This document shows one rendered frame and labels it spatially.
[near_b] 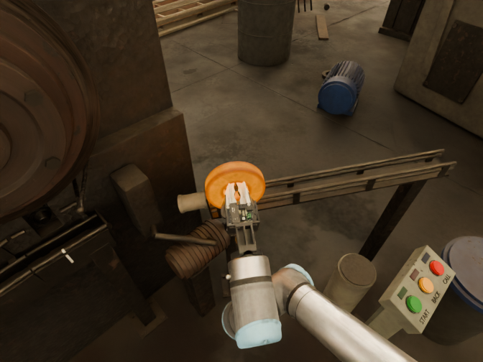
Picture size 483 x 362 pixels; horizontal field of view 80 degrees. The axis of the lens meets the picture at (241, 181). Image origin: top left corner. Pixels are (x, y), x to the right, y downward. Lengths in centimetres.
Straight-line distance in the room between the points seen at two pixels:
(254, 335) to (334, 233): 120
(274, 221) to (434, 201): 102
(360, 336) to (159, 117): 77
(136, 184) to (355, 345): 64
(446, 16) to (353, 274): 217
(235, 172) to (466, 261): 95
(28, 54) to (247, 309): 57
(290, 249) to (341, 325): 99
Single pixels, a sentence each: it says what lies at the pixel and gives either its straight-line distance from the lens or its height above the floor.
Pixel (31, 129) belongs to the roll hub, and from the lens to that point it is 59.
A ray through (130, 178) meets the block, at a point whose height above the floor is 80.
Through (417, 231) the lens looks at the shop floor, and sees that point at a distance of 193.
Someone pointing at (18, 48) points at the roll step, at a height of 120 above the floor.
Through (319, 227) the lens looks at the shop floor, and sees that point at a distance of 173.
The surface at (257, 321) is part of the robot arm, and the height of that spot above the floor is 82.
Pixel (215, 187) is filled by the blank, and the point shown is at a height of 85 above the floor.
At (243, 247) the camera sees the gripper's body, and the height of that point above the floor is 86.
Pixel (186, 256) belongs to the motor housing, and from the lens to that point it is 99.
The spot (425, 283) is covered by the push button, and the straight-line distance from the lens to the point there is 98.
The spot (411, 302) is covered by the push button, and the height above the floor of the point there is 61.
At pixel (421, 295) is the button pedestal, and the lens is 98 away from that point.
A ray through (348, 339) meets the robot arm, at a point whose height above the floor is 79.
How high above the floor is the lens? 138
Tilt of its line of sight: 47 degrees down
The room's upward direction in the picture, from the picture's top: straight up
